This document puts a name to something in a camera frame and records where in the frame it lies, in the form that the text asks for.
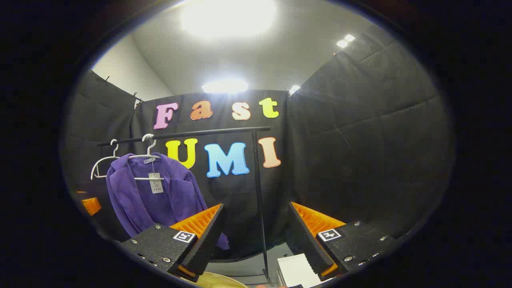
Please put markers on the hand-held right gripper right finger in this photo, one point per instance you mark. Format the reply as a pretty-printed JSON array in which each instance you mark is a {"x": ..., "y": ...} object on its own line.
[{"x": 304, "y": 240}]

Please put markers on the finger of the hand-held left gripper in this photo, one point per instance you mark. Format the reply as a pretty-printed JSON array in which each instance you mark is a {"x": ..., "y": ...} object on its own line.
[{"x": 92, "y": 206}]

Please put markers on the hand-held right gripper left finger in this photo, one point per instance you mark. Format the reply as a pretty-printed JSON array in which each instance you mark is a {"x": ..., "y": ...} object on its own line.
[{"x": 206, "y": 244}]

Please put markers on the cream laundry hamper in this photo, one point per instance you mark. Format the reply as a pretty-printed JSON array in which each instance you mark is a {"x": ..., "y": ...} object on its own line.
[{"x": 218, "y": 281}]

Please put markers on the purple ribbed shirt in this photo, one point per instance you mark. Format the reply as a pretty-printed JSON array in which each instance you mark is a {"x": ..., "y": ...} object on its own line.
[{"x": 136, "y": 204}]

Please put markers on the white plastic hanger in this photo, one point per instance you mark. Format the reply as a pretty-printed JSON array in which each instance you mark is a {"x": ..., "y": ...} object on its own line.
[
  {"x": 142, "y": 178},
  {"x": 100, "y": 161}
]

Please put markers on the black clothes rack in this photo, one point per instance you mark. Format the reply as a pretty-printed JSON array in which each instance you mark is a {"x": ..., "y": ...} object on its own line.
[{"x": 258, "y": 180}]

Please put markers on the white cabinet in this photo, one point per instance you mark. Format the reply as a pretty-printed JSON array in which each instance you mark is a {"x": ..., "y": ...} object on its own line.
[{"x": 296, "y": 270}]

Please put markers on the black backdrop cloth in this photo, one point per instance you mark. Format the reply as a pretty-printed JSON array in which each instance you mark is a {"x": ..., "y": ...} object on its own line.
[{"x": 360, "y": 140}]

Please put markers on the ceiling light panel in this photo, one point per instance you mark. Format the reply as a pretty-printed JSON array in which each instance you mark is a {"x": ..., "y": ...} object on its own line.
[
  {"x": 345, "y": 40},
  {"x": 224, "y": 86},
  {"x": 228, "y": 18},
  {"x": 294, "y": 89}
]

